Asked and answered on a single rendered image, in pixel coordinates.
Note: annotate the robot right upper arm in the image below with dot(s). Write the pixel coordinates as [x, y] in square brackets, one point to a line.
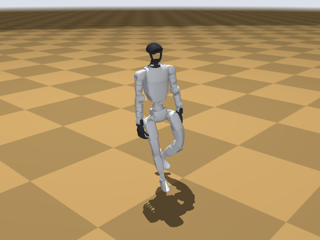
[139, 76]

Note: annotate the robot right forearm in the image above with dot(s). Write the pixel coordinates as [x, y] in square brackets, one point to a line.
[139, 110]

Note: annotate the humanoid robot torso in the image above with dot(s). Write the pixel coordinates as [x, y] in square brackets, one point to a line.
[156, 87]

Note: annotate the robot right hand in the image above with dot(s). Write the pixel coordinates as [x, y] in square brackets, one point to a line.
[140, 130]

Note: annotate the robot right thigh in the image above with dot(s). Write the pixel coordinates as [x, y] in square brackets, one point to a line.
[151, 129]

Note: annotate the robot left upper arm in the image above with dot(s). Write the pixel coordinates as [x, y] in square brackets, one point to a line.
[174, 89]

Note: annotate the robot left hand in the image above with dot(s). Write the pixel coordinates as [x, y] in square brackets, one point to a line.
[180, 114]

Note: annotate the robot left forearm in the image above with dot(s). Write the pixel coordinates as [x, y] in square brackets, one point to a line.
[178, 101]

